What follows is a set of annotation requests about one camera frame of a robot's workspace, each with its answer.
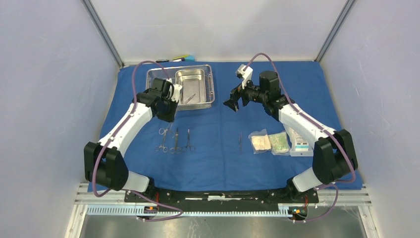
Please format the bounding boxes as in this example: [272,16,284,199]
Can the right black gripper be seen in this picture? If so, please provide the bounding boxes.
[223,75,267,112]

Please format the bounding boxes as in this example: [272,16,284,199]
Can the steel curved hemostat clamp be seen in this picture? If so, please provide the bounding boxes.
[155,133,168,153]

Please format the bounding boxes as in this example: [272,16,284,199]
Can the wire mesh steel basket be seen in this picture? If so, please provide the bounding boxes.
[146,64,215,111]

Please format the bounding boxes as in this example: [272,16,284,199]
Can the stainless steel instrument tray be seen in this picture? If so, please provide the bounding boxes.
[175,68,207,105]

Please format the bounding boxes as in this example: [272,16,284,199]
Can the steel thumb tweezers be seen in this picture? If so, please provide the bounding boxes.
[238,131,242,155]

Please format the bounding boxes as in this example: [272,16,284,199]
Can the steel surgical scissors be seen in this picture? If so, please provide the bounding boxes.
[169,128,182,154]

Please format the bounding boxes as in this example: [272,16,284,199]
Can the beige gauze packet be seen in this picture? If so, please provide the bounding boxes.
[248,129,272,154]

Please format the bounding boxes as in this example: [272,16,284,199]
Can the blue surgical drape cloth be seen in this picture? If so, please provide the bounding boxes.
[100,61,342,191]

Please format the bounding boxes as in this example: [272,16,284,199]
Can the green printed packet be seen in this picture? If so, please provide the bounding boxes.
[268,131,290,156]

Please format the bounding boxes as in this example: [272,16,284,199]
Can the white blue box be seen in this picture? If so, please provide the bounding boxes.
[286,127,314,157]

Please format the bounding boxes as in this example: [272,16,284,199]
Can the steel scalpel handle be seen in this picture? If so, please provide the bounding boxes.
[183,94,196,105]

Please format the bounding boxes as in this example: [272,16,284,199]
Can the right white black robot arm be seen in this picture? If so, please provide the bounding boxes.
[224,69,358,202]

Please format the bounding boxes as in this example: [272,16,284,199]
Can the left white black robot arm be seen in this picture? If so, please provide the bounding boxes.
[84,78,183,202]

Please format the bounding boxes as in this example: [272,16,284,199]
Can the yellow green block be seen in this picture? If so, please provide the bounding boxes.
[172,55,190,61]

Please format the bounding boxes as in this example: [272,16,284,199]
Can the white blue wedge block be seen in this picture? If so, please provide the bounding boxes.
[185,55,195,61]

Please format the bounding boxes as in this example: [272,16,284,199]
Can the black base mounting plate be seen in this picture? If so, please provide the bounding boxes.
[143,188,319,213]

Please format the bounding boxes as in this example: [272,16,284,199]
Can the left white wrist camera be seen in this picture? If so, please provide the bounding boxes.
[170,84,183,103]

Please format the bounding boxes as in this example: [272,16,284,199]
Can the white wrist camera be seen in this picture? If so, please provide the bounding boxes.
[170,84,183,103]
[236,64,253,89]

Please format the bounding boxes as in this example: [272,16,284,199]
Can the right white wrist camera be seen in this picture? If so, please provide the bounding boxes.
[236,64,253,89]

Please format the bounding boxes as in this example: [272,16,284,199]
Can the aluminium frame rail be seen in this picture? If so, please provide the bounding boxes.
[74,183,372,206]

